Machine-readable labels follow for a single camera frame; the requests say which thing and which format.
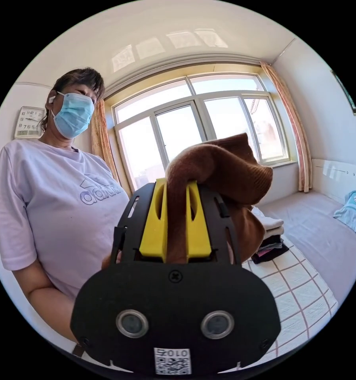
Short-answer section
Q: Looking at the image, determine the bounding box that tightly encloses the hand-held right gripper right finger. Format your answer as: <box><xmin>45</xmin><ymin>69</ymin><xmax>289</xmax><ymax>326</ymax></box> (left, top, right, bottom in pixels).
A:
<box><xmin>186</xmin><ymin>181</ymin><xmax>212</xmax><ymax>258</ymax></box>

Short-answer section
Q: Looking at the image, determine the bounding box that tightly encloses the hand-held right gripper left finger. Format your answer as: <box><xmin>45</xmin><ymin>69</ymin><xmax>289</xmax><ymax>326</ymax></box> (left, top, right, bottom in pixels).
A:
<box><xmin>139</xmin><ymin>178</ymin><xmax>169</xmax><ymax>257</ymax></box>

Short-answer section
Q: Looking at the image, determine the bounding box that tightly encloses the brown sweater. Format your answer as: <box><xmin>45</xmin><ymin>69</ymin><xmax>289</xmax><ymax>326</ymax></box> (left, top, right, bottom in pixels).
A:
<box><xmin>165</xmin><ymin>133</ymin><xmax>274</xmax><ymax>265</ymax></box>

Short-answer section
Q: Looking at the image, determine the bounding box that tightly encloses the person's right forearm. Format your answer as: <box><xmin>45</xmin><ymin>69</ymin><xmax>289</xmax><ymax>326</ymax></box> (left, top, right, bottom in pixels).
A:
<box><xmin>26</xmin><ymin>277</ymin><xmax>83</xmax><ymax>355</ymax></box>

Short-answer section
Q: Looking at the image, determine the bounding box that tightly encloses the person's left hand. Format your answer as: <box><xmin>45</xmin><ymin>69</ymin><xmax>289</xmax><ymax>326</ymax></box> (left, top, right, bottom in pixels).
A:
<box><xmin>101</xmin><ymin>250</ymin><xmax>122</xmax><ymax>270</ymax></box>

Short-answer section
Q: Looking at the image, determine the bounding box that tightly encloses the pile of clothes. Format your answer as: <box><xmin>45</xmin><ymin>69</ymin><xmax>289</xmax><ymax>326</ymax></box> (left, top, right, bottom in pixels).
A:
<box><xmin>250</xmin><ymin>207</ymin><xmax>290</xmax><ymax>265</ymax></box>

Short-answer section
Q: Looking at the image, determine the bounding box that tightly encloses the pink patterned curtain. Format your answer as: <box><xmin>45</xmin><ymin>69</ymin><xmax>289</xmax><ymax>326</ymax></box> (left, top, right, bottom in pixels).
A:
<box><xmin>90</xmin><ymin>99</ymin><xmax>120</xmax><ymax>184</ymax></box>
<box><xmin>260</xmin><ymin>61</ymin><xmax>313</xmax><ymax>193</ymax></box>

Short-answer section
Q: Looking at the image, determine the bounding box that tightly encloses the person's body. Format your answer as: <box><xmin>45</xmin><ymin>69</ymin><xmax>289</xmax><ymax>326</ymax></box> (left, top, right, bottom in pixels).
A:
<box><xmin>0</xmin><ymin>67</ymin><xmax>131</xmax><ymax>300</ymax></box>

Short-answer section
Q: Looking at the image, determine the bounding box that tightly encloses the bed with checked quilt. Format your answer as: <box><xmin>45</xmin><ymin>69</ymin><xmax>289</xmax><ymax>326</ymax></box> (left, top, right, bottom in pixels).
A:
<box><xmin>240</xmin><ymin>159</ymin><xmax>356</xmax><ymax>358</ymax></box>

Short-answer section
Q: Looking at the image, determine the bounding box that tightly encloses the light blue printed pillow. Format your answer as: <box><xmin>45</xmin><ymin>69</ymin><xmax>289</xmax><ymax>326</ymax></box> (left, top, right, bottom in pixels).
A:
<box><xmin>333</xmin><ymin>190</ymin><xmax>356</xmax><ymax>246</ymax></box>

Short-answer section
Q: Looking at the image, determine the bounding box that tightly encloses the window with white frame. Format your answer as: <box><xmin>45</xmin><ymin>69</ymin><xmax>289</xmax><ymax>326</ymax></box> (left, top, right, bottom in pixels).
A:
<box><xmin>105</xmin><ymin>72</ymin><xmax>292</xmax><ymax>192</ymax></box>

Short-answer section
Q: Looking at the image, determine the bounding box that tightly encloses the white wall clock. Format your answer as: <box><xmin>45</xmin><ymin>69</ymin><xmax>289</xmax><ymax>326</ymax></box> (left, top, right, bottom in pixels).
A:
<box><xmin>14</xmin><ymin>106</ymin><xmax>46</xmax><ymax>140</ymax></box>

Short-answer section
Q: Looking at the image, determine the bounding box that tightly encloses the framed wall picture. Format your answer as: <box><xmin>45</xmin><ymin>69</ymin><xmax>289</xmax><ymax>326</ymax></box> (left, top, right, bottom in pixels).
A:
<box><xmin>330</xmin><ymin>70</ymin><xmax>356</xmax><ymax>115</ymax></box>

